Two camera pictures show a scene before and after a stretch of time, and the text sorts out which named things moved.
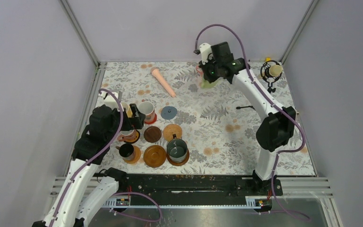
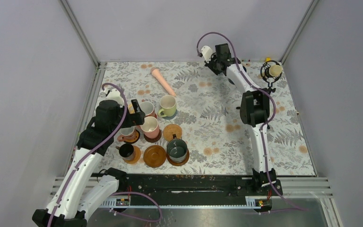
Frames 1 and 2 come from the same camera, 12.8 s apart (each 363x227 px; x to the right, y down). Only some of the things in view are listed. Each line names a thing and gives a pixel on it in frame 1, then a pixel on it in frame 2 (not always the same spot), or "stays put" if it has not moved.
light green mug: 206,84 → 168,104
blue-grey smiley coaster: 168,112 stays put
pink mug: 147,109 stays put
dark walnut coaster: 152,134 stays put
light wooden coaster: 169,129 stays put
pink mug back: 200,72 → 150,127
